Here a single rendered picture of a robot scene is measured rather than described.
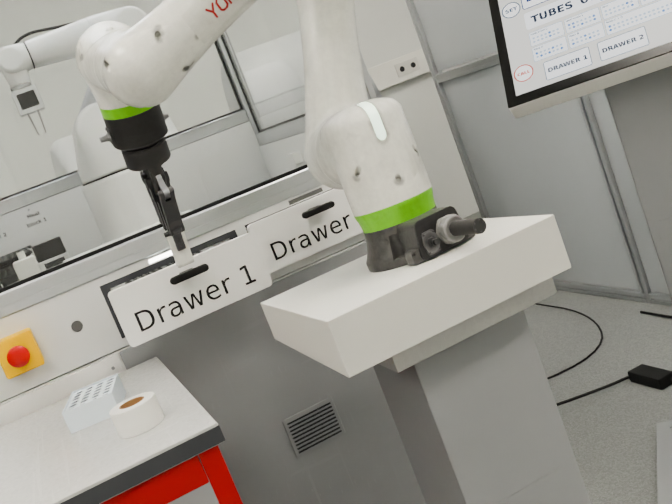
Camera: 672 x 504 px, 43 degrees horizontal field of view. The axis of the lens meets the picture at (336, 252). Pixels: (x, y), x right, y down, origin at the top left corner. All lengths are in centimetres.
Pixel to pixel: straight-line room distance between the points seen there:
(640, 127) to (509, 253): 75
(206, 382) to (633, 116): 104
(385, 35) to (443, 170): 92
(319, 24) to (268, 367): 74
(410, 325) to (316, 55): 53
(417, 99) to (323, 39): 403
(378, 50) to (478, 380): 424
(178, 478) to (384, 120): 58
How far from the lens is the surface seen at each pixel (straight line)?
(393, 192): 127
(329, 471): 191
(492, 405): 133
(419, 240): 123
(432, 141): 549
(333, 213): 181
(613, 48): 181
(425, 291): 116
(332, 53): 145
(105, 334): 175
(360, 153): 127
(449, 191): 553
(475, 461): 134
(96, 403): 144
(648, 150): 191
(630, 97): 189
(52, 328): 174
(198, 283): 161
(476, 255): 119
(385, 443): 194
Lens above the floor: 111
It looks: 10 degrees down
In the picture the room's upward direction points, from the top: 21 degrees counter-clockwise
